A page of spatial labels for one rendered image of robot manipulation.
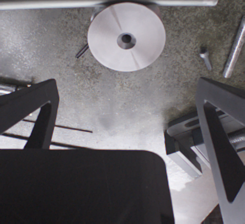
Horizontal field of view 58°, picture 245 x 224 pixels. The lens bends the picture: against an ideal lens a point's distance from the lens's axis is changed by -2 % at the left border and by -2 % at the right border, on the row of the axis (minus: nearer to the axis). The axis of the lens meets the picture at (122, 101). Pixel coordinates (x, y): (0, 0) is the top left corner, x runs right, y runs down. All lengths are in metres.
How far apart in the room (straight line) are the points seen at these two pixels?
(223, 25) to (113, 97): 0.16
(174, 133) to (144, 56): 0.23
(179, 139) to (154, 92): 0.11
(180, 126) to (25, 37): 0.24
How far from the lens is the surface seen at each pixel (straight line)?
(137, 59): 0.16
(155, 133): 0.38
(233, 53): 0.28
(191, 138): 0.36
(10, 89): 0.32
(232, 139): 0.39
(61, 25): 0.25
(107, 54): 0.15
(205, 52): 0.27
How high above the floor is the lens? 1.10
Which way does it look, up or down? 43 degrees down
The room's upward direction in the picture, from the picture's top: 179 degrees counter-clockwise
